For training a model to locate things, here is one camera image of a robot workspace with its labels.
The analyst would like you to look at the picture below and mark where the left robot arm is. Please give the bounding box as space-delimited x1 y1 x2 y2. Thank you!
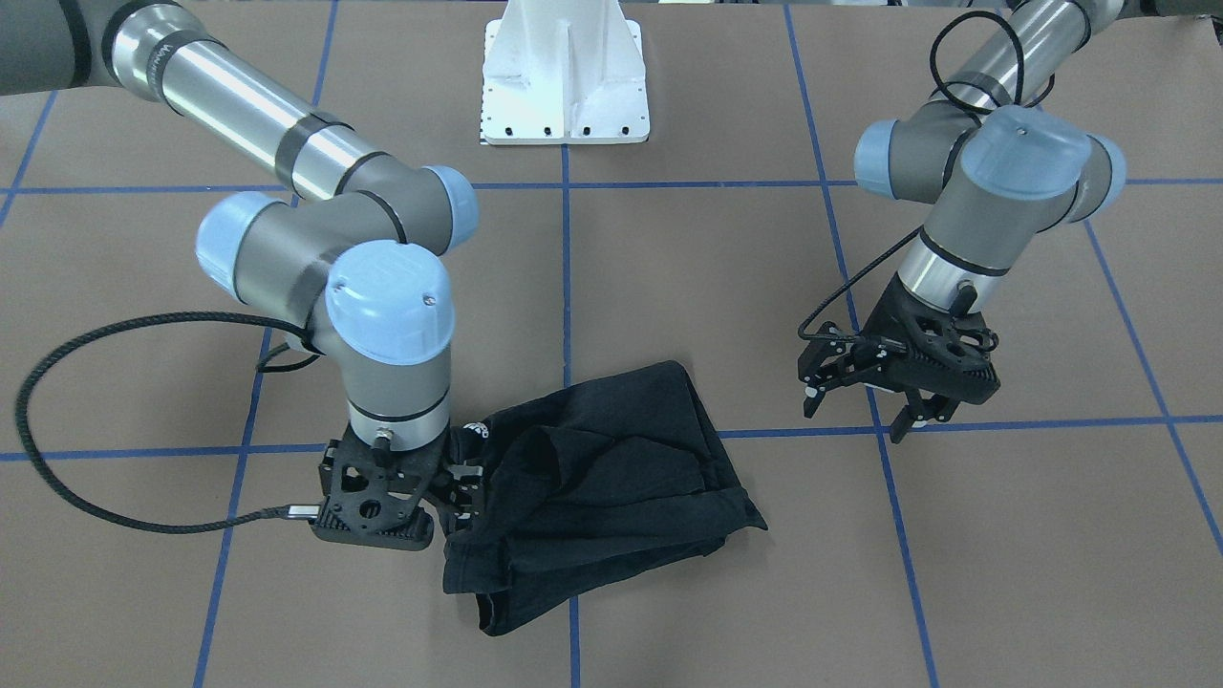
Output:
797 1 1144 441

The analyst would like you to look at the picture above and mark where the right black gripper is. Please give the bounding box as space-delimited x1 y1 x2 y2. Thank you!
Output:
426 430 486 532

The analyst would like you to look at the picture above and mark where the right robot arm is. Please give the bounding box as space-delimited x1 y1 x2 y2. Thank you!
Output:
2 1 483 551

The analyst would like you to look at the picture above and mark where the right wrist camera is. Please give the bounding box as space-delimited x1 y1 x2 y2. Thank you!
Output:
283 428 444 551

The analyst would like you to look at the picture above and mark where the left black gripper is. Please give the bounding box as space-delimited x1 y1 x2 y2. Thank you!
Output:
799 277 1000 444

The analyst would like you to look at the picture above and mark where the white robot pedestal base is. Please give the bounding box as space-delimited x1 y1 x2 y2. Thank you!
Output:
479 1 651 145

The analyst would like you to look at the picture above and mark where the black printed t-shirt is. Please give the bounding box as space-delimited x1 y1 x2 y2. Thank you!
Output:
442 360 767 635

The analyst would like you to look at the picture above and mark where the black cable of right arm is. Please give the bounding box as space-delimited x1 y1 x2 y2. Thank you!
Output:
15 310 322 534

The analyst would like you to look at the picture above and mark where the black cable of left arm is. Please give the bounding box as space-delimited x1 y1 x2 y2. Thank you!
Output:
797 9 1058 345

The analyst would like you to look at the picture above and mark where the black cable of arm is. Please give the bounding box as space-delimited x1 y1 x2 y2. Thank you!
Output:
797 9 1058 345
15 310 322 534

